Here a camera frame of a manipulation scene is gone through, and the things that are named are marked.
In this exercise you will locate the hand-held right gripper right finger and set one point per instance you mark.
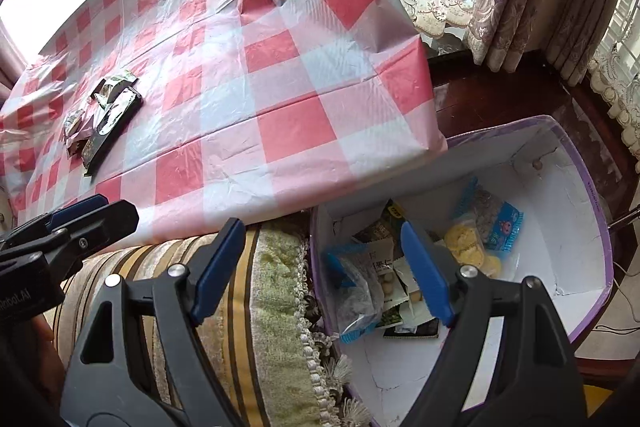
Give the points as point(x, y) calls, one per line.
point(427, 277)

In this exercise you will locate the white nut snack packet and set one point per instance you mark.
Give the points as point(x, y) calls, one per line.
point(385, 272)

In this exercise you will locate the blue dark-seed snack packet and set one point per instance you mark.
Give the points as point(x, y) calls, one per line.
point(355, 287)

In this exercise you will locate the blue pig-print snack packet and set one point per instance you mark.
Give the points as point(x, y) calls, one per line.
point(495, 217)

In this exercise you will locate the white box with purple rim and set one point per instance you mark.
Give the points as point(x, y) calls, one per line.
point(540, 217)

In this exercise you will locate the white black patterned snack packet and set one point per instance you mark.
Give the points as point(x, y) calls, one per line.
point(112, 89)

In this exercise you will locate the yellow biscuit packet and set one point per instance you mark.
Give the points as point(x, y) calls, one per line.
point(467, 247)

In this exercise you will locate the short scalloped lace curtain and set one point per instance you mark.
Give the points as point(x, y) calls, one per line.
point(617, 72)

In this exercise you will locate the striped cushion with fringe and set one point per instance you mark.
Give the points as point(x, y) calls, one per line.
point(270, 307)

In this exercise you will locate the person's left forearm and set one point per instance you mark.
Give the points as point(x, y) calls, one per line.
point(44, 334)

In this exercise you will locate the green pea snack packet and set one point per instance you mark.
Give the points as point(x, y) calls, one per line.
point(395, 317)

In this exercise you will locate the red white checked tablecloth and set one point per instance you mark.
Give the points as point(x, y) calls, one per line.
point(275, 82)

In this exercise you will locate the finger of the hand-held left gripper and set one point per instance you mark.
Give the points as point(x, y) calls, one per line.
point(105, 224)
point(75, 209)

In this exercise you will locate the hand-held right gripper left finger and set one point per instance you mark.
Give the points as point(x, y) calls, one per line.
point(217, 272)

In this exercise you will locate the long black gold-label packet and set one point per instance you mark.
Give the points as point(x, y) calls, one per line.
point(117, 117)

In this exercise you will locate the yellow printed bag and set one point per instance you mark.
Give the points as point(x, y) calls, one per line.
point(597, 399)

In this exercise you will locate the pink side drape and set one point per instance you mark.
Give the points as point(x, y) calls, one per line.
point(10, 62)

